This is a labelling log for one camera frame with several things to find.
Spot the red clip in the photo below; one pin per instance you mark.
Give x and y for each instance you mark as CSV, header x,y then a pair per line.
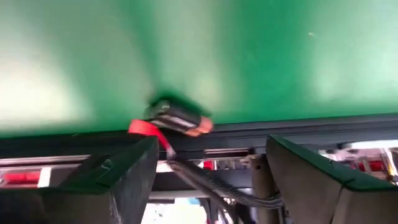
x,y
150,132

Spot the green table mat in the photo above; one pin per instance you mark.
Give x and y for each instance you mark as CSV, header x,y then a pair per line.
x,y
217,56

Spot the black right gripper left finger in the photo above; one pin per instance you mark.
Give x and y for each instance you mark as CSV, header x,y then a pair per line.
x,y
93,193

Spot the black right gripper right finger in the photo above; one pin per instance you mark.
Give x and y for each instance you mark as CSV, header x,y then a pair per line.
x,y
326,193

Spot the black metal rig frame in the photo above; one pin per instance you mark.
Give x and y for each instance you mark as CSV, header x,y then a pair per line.
x,y
280,130

